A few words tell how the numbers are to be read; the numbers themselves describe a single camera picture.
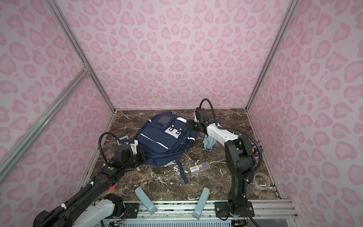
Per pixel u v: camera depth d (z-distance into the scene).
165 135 0.93
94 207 0.57
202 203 0.73
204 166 0.88
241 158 0.50
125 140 1.00
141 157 0.72
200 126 0.73
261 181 0.83
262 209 0.75
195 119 0.80
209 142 0.95
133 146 0.76
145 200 0.73
